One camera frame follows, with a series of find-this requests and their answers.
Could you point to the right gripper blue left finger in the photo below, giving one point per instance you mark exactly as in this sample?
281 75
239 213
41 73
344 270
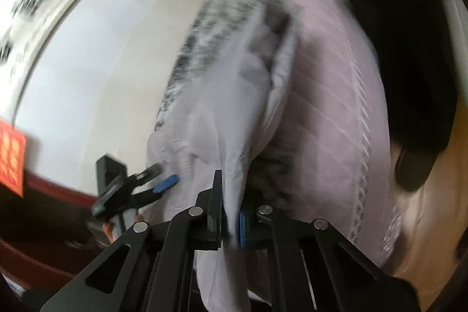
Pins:
210 223

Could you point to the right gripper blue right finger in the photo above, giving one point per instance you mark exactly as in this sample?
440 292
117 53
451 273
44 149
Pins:
254 221

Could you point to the pink quilted mattress pad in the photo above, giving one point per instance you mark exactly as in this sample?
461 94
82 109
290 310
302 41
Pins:
330 156

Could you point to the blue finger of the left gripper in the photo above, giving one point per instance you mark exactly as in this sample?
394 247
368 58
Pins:
152 195
140 179

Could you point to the grey floral bed sheet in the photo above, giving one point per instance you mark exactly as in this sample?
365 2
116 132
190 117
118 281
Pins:
213 27

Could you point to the light grey zip jacket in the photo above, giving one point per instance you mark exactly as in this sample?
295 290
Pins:
221 121

